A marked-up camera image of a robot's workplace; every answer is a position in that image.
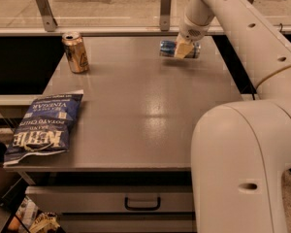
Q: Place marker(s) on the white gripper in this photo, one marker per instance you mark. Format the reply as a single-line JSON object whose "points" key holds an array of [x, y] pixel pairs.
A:
{"points": [[191, 33]]}

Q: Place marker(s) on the blue silver redbull can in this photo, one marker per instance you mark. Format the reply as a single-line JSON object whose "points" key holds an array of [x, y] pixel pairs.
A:
{"points": [[167, 49]]}

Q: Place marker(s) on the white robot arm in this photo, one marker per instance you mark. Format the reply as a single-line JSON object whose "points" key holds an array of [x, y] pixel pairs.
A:
{"points": [[240, 150]]}

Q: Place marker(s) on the gold beverage can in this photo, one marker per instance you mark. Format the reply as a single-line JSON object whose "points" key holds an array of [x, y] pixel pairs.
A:
{"points": [[75, 52]]}

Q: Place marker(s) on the blue kettle chips bag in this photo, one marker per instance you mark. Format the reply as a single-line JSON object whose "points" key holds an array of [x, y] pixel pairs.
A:
{"points": [[45, 129]]}

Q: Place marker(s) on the lower grey drawer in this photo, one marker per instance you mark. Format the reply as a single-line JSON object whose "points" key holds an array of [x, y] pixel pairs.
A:
{"points": [[128, 223]]}

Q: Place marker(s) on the snack items under table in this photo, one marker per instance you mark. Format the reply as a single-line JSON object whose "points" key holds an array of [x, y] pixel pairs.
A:
{"points": [[30, 219]]}

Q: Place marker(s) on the middle metal glass bracket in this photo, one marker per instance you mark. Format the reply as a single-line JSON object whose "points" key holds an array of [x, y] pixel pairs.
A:
{"points": [[165, 13]]}

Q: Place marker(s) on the left metal glass bracket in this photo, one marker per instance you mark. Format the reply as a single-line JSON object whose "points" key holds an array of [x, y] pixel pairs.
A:
{"points": [[48, 19]]}

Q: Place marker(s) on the grey drawer with black handle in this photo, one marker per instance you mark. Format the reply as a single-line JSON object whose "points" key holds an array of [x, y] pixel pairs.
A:
{"points": [[112, 199]]}

